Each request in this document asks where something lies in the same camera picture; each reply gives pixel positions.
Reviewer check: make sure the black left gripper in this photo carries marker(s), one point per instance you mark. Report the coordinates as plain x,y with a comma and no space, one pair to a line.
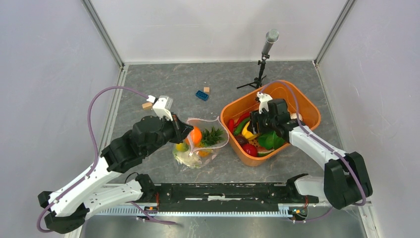
181,128

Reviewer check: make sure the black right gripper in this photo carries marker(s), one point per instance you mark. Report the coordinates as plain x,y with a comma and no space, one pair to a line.
255,118

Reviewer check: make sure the yellow toy banana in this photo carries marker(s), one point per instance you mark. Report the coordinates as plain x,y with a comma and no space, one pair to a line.
247,133

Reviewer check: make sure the toy lemon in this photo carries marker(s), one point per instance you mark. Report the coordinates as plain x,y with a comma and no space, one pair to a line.
182,147

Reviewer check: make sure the toy orange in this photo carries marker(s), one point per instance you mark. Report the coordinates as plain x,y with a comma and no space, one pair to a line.
196,135

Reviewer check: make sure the clear pink-dotted zip bag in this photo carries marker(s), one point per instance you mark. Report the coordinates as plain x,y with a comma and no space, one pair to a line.
209,153

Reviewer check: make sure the toy cauliflower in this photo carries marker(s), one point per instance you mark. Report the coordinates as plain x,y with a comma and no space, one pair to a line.
191,161

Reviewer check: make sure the toy pineapple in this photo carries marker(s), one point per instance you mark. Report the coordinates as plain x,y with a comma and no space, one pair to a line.
210,138

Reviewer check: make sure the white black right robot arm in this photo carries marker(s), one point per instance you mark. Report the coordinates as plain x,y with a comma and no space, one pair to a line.
345,181

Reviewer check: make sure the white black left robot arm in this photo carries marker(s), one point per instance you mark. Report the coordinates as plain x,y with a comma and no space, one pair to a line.
69,207

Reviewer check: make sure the toy bok choy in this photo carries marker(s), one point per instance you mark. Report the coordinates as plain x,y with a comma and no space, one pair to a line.
274,130

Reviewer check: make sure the wooden block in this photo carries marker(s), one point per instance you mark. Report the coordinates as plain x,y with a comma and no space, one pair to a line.
147,106

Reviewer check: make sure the orange plastic bin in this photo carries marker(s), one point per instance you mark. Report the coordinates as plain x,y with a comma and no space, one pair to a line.
296,101

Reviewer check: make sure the red toy chili pepper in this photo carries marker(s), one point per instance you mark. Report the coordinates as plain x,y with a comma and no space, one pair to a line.
241,118

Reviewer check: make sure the toy watermelon slice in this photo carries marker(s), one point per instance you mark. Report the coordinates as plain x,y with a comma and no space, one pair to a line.
262,152

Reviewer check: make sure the red toy tomato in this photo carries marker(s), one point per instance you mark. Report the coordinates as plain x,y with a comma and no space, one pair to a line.
250,149

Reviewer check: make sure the green toy cucumber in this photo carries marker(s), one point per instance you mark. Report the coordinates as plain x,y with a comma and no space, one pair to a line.
240,126

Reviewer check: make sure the dark purple toy fruit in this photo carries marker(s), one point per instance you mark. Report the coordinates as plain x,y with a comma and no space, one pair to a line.
241,140

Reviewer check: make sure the blue lego brick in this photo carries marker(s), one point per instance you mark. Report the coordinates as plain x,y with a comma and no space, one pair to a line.
202,95

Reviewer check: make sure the grey microphone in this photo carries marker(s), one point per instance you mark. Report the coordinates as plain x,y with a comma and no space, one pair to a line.
271,38

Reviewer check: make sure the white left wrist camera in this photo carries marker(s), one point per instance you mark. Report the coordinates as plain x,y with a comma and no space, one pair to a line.
161,106

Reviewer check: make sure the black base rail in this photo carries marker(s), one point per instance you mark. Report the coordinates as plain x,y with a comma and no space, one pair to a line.
223,197

